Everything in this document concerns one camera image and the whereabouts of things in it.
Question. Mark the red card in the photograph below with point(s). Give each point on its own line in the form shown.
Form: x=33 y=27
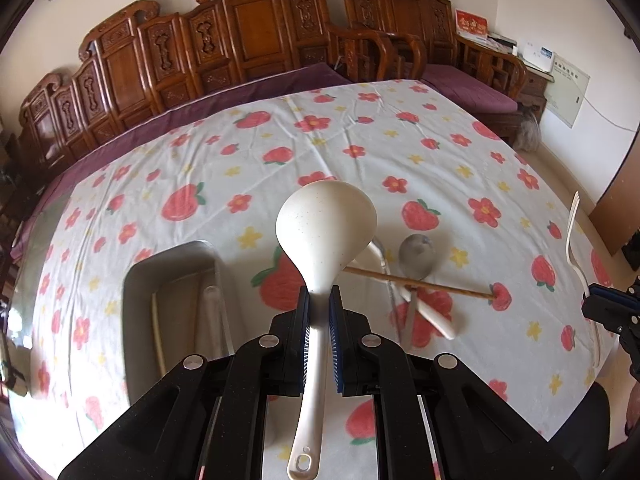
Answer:
x=471 y=25

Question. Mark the stack of papers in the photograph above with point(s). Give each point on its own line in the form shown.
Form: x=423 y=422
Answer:
x=502 y=42

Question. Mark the brown wooden board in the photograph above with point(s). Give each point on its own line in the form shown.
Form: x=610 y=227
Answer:
x=617 y=205

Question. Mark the white wall distribution panel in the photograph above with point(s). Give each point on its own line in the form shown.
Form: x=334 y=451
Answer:
x=566 y=90

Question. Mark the carved wooden armchair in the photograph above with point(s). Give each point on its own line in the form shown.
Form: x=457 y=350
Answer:
x=400 y=15

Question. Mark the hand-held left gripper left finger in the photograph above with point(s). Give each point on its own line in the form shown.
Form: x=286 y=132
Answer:
x=302 y=360

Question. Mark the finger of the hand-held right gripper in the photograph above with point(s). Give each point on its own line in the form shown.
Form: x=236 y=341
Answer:
x=612 y=297

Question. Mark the metal spoon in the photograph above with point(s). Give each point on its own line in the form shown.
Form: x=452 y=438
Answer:
x=417 y=257

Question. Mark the white plastic fork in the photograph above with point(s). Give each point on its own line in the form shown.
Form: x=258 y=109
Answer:
x=572 y=240

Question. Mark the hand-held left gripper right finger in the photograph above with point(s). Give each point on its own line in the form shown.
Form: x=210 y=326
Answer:
x=334 y=355

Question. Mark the strawberry floral tablecloth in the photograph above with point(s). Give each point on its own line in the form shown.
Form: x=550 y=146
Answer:
x=300 y=150

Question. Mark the carved wooden sofa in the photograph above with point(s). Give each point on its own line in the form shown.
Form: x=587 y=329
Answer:
x=175 y=55

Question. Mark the white ladle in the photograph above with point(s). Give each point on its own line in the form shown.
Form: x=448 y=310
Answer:
x=325 y=225

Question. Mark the dark clothing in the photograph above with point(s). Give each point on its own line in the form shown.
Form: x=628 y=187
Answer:
x=580 y=425

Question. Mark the purple armchair cushion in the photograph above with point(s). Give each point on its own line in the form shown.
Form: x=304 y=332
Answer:
x=470 y=87

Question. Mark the metal rectangular box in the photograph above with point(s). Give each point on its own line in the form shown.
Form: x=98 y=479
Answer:
x=170 y=270

